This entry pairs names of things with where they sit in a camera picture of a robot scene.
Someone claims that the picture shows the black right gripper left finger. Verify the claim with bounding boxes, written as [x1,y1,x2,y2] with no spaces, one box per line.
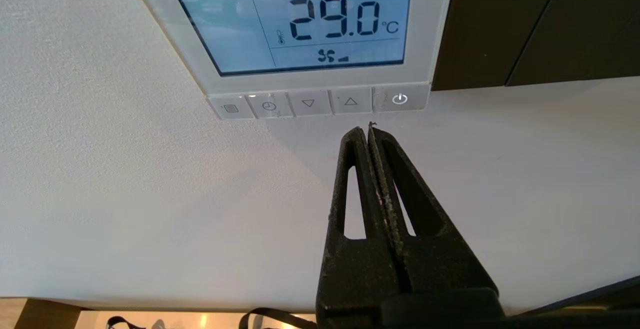
[315,126,408,316]

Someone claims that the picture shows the grey down arrow button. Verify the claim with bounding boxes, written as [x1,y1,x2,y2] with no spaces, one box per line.
[289,90,333,117]

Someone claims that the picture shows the grey up arrow button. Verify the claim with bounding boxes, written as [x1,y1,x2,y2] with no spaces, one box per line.
[330,88,375,115]

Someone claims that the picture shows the dark brown wall switch plate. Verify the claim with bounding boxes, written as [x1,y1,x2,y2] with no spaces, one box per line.
[431,0,640,92]

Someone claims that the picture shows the dark brown door frame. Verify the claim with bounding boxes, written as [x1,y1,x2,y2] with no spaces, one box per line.
[517,275,640,316]

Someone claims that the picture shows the large black backpack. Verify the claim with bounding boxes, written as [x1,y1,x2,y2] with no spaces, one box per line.
[106,315,146,329]

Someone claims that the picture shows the white wall thermostat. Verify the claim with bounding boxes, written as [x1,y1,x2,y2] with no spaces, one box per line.
[125,0,457,121]

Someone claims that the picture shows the crumpled black cloth bag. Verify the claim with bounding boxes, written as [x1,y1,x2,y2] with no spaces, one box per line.
[239,307,318,329]

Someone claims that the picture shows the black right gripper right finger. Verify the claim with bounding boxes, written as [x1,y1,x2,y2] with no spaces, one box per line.
[368,122,497,295]

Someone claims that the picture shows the grey power button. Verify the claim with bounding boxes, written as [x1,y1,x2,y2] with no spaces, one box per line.
[372,85,430,113]

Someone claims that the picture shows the grey menu button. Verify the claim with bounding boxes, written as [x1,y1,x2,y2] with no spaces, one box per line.
[209,96,256,120]

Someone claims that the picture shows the grey clock button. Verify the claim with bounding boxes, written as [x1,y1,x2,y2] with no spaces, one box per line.
[245,93,293,119]

